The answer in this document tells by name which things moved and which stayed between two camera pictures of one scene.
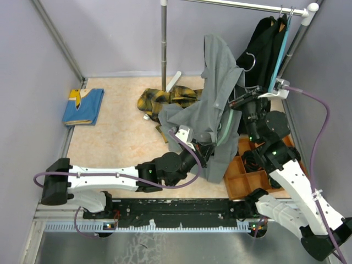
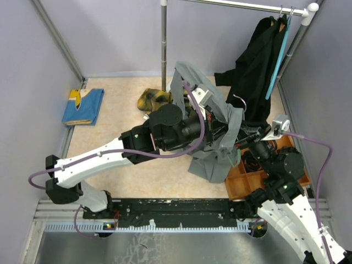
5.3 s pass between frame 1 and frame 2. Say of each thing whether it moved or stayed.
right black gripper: moved
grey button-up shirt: moved
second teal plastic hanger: stayed
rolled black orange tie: stayed
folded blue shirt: stayed
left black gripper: moved
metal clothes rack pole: stayed
